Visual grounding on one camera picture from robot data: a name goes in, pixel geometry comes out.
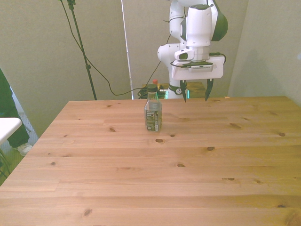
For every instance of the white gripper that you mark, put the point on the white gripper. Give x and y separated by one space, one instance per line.
218 69

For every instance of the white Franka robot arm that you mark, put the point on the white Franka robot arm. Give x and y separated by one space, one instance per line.
198 28

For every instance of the clear bottle with black cap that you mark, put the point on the clear bottle with black cap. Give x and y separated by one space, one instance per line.
153 110

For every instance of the red emergency stop button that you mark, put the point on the red emergency stop button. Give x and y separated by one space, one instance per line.
155 82

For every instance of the white vertical strip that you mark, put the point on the white vertical strip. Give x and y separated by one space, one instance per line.
127 47

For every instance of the white sneaker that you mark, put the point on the white sneaker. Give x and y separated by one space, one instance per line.
24 148

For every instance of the person leg dark trousers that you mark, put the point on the person leg dark trousers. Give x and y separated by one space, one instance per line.
11 113

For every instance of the white side table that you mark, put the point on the white side table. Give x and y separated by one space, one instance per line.
8 128

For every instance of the black camera stand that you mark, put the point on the black camera stand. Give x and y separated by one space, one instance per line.
81 47

